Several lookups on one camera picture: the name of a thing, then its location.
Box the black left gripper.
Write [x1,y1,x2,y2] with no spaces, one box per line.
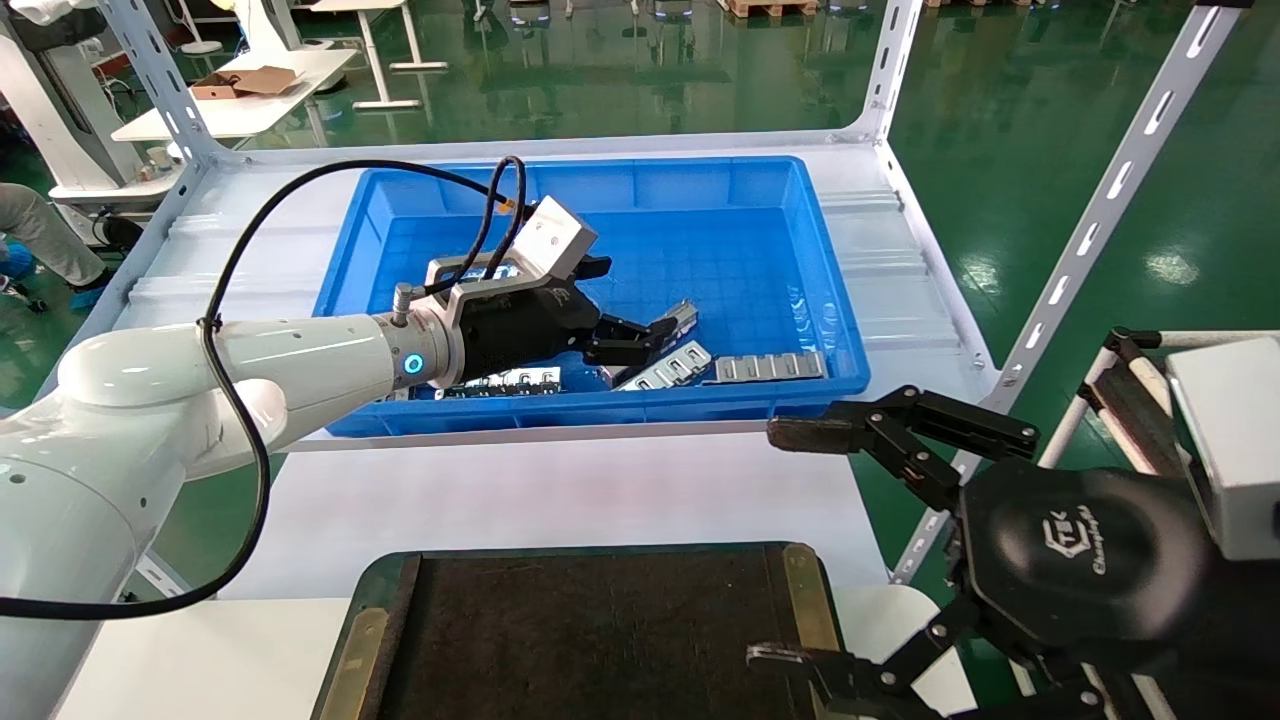
[455,254,682,388]

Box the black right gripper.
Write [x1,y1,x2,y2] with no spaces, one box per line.
[745,385,1280,720]

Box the grey metal channel part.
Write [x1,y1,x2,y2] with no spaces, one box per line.
[598,298,700,389]

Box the black felt-lined container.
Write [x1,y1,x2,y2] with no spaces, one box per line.
[312,542,853,720]

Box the silver slotted metal strip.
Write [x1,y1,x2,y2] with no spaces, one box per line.
[713,350,828,386]
[616,340,714,393]
[438,365,564,400]

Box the blue plastic bin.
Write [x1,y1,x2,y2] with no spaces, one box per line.
[312,155,870,439]

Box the white pipe rack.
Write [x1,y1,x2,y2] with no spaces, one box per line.
[1038,327,1280,483]

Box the white desk with legs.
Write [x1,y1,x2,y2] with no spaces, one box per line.
[298,0,451,113]

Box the wooden pallet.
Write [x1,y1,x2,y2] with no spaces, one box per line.
[719,0,818,20]

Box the white table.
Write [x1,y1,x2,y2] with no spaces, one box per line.
[110,47,359,144]

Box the open cardboard box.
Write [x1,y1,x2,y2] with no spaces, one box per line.
[189,65,302,102]

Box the grey trousered person leg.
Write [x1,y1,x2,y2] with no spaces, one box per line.
[0,182,107,292]

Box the white machine housing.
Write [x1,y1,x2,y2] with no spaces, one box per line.
[0,0,187,217]

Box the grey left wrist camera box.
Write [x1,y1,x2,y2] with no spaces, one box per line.
[495,194,599,286]

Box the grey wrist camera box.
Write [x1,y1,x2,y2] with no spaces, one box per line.
[495,194,599,286]
[1164,337,1280,563]

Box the white slotted shelf post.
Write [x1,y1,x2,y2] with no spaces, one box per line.
[888,0,1253,587]
[853,0,927,143]
[98,0,219,168]

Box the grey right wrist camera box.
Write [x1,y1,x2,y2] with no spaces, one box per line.
[1164,337,1280,563]

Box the black camera cable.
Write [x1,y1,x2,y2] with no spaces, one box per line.
[0,154,529,622]

